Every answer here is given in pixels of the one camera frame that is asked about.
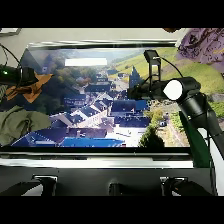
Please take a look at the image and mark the orange garment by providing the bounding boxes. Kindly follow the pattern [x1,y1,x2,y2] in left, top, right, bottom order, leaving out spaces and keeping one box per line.
[5,73,55,103]

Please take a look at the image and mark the olive green garment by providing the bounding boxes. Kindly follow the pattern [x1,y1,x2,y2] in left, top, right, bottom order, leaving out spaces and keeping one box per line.
[0,104,53,147]

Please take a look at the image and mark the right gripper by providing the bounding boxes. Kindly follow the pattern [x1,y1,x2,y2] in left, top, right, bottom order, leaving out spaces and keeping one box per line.
[127,81,167,101]

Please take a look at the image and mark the purple printed garment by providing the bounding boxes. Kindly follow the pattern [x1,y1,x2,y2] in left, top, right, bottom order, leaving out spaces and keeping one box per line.
[175,28,224,73]

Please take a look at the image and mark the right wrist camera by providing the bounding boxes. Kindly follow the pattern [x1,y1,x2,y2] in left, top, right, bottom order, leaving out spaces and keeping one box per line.
[143,49,162,86]

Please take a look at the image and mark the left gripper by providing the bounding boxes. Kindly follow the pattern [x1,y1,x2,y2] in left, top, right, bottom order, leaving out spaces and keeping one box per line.
[18,66,39,87]

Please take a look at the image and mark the black cable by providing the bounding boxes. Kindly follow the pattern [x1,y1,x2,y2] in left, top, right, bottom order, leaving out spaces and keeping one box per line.
[0,43,22,69]
[158,56,184,79]

